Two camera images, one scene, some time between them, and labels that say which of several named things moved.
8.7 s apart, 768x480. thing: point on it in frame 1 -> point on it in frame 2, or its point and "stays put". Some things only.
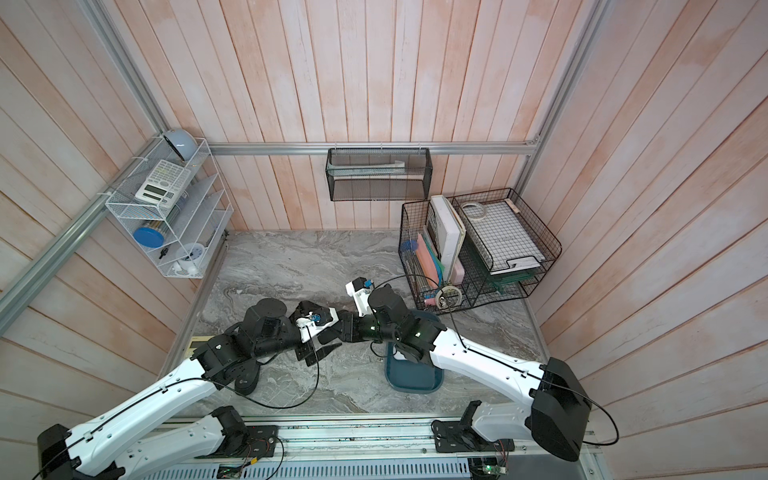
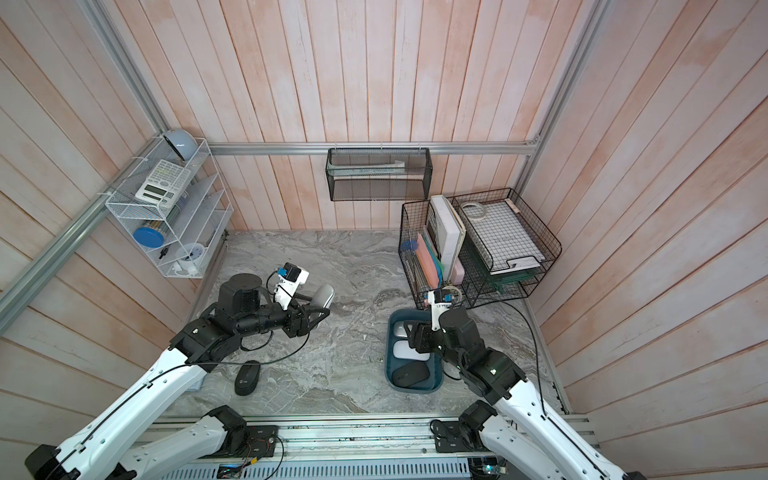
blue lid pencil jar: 149,237 stays put
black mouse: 327,335 -> 410,374
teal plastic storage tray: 414,377 stays put
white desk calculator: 164,184 stays put
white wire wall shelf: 175,205 stays put
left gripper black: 307,351 -> 293,327
